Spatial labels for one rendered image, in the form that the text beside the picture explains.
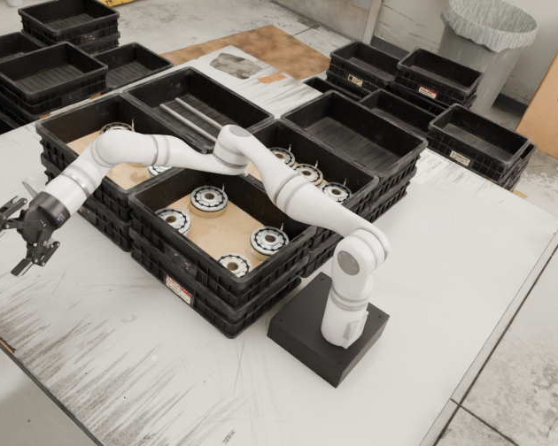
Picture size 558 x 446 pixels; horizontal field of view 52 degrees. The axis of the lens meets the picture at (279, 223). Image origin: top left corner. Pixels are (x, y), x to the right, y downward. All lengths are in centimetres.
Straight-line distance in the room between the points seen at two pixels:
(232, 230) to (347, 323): 42
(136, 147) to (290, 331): 57
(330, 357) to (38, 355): 68
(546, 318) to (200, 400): 194
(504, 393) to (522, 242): 74
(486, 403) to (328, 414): 119
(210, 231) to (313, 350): 42
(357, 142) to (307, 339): 82
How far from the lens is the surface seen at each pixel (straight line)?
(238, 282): 129
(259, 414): 137
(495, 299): 181
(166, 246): 145
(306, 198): 126
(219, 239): 152
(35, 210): 116
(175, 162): 131
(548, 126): 409
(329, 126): 204
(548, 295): 306
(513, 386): 260
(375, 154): 196
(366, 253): 118
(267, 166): 131
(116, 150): 122
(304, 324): 144
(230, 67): 255
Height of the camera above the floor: 190
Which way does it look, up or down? 42 degrees down
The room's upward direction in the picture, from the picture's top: 12 degrees clockwise
